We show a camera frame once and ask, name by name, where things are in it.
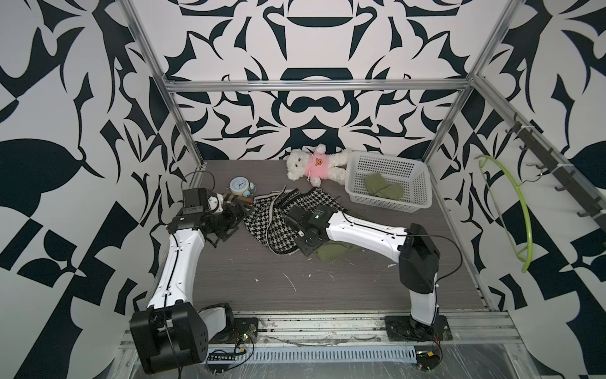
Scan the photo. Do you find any green knitted scarf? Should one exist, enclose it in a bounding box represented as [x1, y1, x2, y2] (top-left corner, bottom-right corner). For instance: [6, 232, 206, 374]
[314, 241, 363, 263]
[364, 173, 404, 201]

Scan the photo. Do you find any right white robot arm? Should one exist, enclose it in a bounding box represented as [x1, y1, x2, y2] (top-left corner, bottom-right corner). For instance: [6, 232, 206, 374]
[286, 205, 443, 342]

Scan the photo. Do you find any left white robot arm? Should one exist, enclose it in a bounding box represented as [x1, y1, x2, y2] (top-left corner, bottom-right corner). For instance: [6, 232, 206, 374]
[129, 205, 246, 374]

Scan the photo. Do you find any white plastic basket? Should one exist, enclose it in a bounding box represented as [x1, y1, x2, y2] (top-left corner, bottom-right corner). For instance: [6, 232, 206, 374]
[345, 152, 432, 213]

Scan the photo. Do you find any plaid beige pouch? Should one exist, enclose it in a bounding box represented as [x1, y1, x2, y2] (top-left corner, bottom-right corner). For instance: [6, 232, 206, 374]
[223, 194, 254, 207]

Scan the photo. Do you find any small blue alarm clock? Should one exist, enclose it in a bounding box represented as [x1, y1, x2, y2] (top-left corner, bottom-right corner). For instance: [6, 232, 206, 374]
[230, 176, 257, 197]

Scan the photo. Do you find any houndstooth black white garment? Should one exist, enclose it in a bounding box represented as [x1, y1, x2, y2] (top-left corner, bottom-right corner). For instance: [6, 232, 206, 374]
[244, 188, 347, 255]

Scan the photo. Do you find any white teddy bear pink shirt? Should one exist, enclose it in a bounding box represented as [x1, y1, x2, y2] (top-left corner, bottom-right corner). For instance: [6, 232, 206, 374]
[286, 144, 353, 187]

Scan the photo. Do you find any green plastic hanger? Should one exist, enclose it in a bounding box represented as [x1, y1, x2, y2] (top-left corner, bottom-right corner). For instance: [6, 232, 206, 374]
[475, 155, 534, 273]

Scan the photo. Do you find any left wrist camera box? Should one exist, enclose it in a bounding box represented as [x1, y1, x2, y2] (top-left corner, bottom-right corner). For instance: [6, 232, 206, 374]
[182, 188, 210, 215]

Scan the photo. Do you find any aluminium frame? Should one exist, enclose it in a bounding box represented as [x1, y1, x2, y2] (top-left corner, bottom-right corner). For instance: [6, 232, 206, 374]
[122, 1, 605, 333]

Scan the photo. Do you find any white slotted cable duct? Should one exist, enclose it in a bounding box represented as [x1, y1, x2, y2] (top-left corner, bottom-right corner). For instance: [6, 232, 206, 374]
[206, 346, 417, 365]

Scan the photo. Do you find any black wall hook rail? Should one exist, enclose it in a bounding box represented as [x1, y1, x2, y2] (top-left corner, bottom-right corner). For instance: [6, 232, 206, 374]
[507, 112, 605, 231]

